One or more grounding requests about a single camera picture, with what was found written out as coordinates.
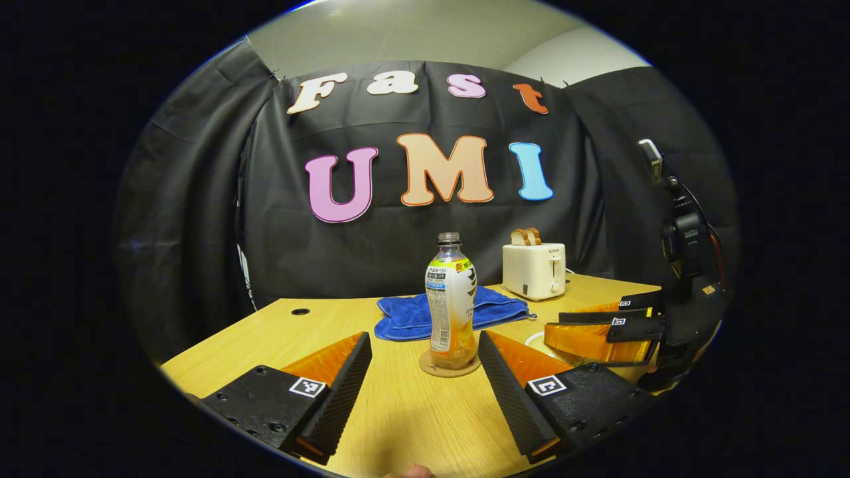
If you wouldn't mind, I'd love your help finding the round wooden coaster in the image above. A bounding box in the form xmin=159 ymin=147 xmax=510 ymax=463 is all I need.
xmin=418 ymin=350 xmax=481 ymax=378

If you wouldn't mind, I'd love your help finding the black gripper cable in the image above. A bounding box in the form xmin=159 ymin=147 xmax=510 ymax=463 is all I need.
xmin=681 ymin=183 xmax=726 ymax=283

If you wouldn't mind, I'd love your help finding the blue towel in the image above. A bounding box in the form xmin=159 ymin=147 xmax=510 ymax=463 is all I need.
xmin=374 ymin=285 xmax=537 ymax=342

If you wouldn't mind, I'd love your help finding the clear plastic water bottle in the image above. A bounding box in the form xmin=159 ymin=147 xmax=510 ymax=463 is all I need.
xmin=425 ymin=232 xmax=479 ymax=369

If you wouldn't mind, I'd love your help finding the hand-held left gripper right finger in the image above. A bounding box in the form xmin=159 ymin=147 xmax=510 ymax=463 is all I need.
xmin=478 ymin=332 xmax=658 ymax=465

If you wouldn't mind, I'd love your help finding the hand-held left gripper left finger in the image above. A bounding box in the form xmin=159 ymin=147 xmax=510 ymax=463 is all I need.
xmin=198 ymin=332 xmax=373 ymax=465

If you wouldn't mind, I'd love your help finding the cream toaster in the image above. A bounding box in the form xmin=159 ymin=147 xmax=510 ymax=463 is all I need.
xmin=502 ymin=242 xmax=567 ymax=301

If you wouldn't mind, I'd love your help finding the black backdrop cloth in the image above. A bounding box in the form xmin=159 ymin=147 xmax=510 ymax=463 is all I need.
xmin=113 ymin=37 xmax=741 ymax=366

